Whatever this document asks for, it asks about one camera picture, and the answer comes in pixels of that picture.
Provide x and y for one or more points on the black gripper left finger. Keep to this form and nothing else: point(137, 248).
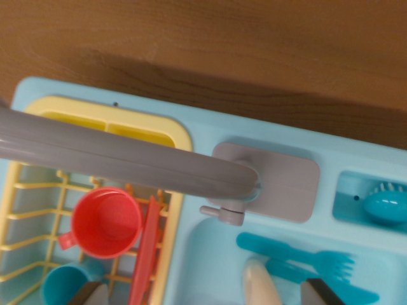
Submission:
point(92, 295)

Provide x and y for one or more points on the light blue toy sink unit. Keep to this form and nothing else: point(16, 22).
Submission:
point(203, 143)

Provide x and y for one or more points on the red toy plate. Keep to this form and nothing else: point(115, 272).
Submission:
point(144, 254)

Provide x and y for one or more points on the teal dish brush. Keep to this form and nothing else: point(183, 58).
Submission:
point(384, 206)

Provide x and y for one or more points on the cream detergent bottle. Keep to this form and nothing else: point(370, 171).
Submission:
point(259, 286)

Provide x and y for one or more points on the teal toy fork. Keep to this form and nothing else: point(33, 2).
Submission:
point(270, 248)

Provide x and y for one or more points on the teal toy knife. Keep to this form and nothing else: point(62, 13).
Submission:
point(359, 297)

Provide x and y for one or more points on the grey toy faucet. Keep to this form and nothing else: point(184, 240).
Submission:
point(127, 159)

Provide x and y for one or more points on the yellow dish rack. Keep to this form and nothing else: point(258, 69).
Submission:
point(181, 136)

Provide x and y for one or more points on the teal toy cup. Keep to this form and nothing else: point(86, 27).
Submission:
point(63, 286)

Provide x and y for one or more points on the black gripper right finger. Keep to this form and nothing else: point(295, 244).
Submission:
point(318, 295)

